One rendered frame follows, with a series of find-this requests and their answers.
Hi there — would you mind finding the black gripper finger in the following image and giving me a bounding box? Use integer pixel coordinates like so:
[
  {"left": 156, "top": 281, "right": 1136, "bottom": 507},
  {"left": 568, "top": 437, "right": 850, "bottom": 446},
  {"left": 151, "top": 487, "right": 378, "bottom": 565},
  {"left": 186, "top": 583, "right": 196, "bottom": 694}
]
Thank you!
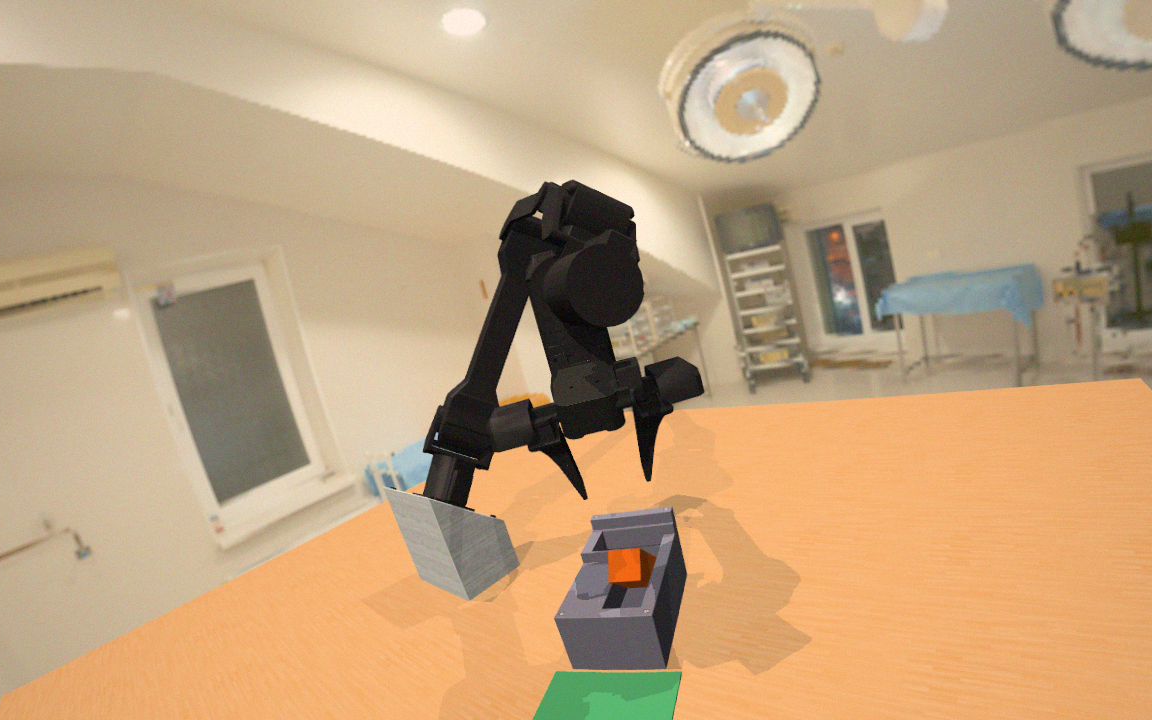
[
  {"left": 632, "top": 402, "right": 673, "bottom": 482},
  {"left": 528, "top": 423, "right": 588, "bottom": 500}
]

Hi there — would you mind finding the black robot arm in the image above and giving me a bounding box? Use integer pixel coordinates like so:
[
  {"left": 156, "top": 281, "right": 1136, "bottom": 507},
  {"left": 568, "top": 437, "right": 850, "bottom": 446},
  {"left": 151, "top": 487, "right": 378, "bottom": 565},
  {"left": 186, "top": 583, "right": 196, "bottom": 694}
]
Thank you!
[{"left": 412, "top": 179, "right": 646, "bottom": 511}]

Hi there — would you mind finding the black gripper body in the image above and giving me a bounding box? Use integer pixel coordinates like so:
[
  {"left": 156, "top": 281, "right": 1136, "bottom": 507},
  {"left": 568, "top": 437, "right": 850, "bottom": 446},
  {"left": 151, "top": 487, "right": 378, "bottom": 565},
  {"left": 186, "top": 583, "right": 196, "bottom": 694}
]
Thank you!
[{"left": 487, "top": 326, "right": 705, "bottom": 453}]

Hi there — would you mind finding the orange block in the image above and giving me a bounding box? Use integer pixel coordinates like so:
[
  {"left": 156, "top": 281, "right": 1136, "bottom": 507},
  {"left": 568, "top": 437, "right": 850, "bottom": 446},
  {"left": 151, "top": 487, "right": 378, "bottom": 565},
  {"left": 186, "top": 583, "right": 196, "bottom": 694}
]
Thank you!
[{"left": 608, "top": 548, "right": 657, "bottom": 588}]

